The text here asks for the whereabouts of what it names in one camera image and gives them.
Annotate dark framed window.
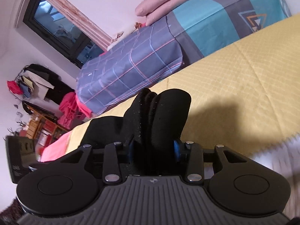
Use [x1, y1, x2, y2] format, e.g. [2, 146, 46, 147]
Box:
[23, 0, 104, 68]

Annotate yellow patterned bed cover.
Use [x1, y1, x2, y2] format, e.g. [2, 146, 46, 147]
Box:
[65, 13, 300, 160]

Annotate wooden shelf unit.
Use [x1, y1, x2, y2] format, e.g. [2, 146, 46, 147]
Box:
[22, 100, 68, 147]

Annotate teal and grey bedsheet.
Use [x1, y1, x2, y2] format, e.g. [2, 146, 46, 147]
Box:
[166, 0, 291, 67]

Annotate black pants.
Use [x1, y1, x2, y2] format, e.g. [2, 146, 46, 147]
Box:
[80, 88, 191, 176]

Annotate blue plaid folded quilt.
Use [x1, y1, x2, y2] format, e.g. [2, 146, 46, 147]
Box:
[76, 17, 183, 115]

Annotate pink bed sheet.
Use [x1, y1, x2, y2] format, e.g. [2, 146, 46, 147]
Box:
[40, 132, 71, 163]

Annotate black electronic box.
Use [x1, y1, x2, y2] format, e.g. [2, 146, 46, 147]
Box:
[5, 136, 37, 184]

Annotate lower pink pillow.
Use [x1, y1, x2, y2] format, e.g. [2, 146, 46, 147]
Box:
[145, 0, 188, 26]

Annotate red cloth pile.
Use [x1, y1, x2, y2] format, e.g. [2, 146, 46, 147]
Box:
[57, 92, 92, 130]

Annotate pink curtain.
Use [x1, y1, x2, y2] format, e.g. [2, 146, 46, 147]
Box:
[46, 0, 111, 51]

